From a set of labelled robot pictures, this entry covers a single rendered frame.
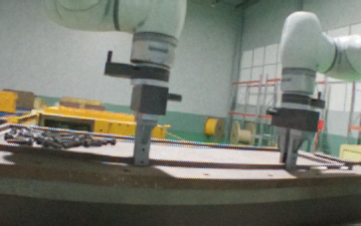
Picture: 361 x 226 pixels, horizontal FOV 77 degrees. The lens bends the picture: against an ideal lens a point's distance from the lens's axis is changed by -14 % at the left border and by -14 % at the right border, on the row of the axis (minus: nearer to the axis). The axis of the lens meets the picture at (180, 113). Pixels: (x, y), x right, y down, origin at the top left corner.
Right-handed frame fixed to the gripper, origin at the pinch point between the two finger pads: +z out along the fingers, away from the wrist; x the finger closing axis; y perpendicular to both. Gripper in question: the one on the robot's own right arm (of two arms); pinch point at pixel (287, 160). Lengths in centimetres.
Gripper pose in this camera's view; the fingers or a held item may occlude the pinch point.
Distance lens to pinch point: 69.4
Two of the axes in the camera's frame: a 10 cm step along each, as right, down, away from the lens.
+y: -9.4, -1.1, -3.1
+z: -1.2, 9.9, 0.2
